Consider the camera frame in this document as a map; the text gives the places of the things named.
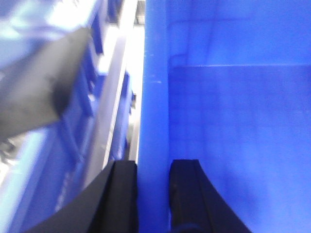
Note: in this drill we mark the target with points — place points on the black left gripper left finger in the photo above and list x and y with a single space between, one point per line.
107 205

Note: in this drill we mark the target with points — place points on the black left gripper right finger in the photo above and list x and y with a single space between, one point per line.
195 204

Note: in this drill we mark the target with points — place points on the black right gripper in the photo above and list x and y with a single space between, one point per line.
36 79

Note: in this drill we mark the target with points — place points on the large blue plastic bin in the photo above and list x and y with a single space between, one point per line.
228 82

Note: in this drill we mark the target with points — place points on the blue bin far left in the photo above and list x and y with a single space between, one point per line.
44 169

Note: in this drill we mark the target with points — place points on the steel rack side rail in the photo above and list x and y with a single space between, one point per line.
116 72

